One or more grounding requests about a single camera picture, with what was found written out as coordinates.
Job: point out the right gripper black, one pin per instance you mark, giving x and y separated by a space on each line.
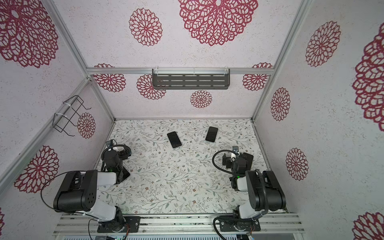
234 183

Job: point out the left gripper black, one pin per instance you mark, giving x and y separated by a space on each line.
120 174

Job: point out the black phone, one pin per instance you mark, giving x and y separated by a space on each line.
211 134
174 139
122 174

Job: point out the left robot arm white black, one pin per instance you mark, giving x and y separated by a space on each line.
78 191

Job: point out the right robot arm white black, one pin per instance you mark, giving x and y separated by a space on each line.
263 188

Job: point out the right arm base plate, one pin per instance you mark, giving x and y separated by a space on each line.
228 224

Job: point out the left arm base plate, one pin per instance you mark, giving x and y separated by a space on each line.
126 224

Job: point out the black wire wall basket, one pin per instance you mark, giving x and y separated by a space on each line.
62 120

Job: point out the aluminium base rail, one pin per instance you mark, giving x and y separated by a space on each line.
179 224

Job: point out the dark metal wall shelf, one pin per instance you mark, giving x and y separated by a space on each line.
191 79

